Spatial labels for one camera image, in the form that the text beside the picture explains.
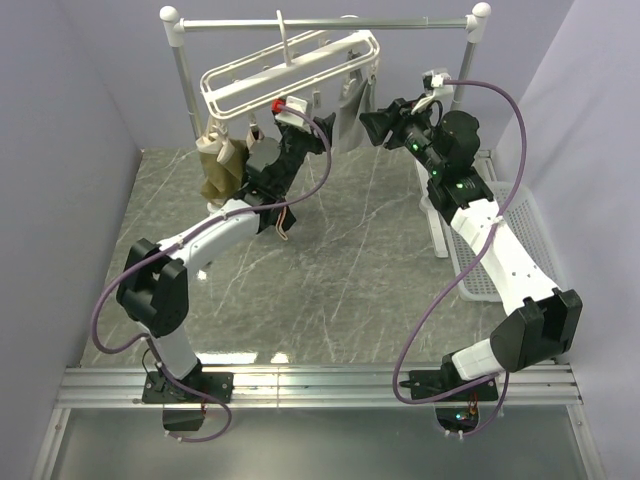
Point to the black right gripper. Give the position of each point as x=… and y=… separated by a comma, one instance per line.
x=397, y=118

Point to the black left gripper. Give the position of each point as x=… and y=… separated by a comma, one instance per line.
x=327, y=126

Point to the white clip hanger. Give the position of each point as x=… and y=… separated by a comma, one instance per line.
x=309, y=53

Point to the khaki underwear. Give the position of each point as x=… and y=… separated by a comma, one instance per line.
x=223, y=160

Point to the black underwear beige waistband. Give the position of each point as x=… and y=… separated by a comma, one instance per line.
x=270, y=172

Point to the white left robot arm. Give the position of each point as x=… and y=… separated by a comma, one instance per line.
x=153, y=289

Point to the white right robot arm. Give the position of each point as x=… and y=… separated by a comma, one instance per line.
x=541, y=318

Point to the grey hanging underwear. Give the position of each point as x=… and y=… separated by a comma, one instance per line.
x=357, y=96

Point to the white metal drying rack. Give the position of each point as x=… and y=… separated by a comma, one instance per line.
x=446, y=149

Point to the white plastic basket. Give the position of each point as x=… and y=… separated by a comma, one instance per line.
x=526, y=222

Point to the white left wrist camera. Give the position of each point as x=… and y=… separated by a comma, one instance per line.
x=288, y=112

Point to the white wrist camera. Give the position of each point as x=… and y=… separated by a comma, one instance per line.
x=288, y=112
x=436, y=88

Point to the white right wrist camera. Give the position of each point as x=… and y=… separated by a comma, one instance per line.
x=436, y=88

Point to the aluminium mounting rail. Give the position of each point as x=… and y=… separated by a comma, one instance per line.
x=307, y=386

